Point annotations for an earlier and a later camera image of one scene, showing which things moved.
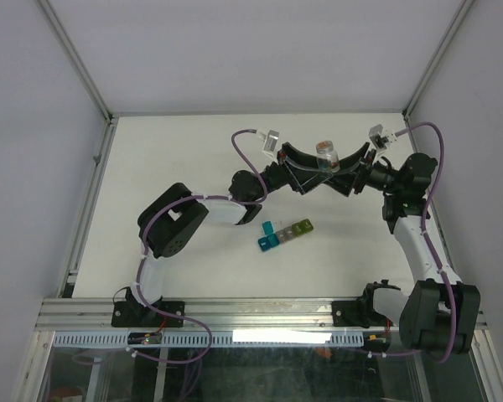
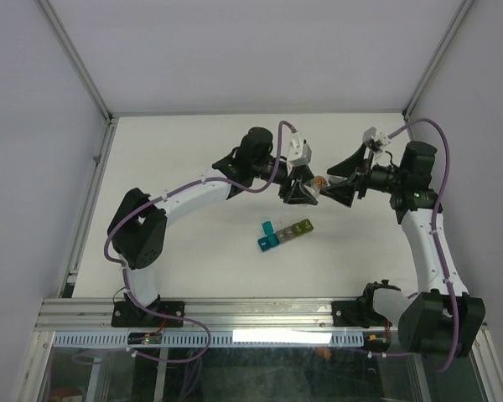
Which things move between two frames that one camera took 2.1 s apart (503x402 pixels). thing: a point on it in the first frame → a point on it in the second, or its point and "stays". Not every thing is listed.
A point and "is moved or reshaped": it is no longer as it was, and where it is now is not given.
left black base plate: (132, 313) stays
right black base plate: (358, 313) stays
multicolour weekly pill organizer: (273, 239) stays
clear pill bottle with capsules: (327, 157) is moved or reshaped
